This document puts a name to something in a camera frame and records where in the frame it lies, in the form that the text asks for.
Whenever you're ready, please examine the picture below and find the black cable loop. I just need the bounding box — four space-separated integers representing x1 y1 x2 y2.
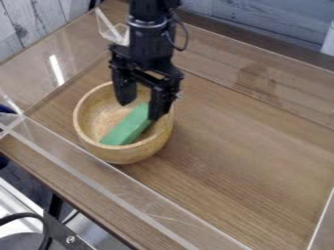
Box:
0 212 53 250

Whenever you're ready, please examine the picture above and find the green rectangular block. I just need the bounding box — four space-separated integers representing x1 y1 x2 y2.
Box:
99 103 151 146

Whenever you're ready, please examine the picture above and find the blue object at left edge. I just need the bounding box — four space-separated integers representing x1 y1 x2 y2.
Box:
0 104 16 114

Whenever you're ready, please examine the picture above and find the black table leg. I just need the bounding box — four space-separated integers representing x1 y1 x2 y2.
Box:
49 194 65 219

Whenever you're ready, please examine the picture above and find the black metal bracket with screw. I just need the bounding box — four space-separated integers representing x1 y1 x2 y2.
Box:
43 214 98 250

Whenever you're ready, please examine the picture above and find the brown wooden bowl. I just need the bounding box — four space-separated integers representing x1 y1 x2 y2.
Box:
74 82 174 165

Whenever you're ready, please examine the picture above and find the clear acrylic corner bracket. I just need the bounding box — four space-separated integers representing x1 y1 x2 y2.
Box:
95 8 130 46

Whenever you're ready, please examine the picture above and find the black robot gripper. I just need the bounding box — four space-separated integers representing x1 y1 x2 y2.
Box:
107 19 186 122

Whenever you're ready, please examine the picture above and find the clear acrylic front wall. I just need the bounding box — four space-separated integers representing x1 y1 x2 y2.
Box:
0 97 252 250

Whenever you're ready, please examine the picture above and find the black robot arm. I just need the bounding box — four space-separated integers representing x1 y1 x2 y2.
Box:
110 0 186 121

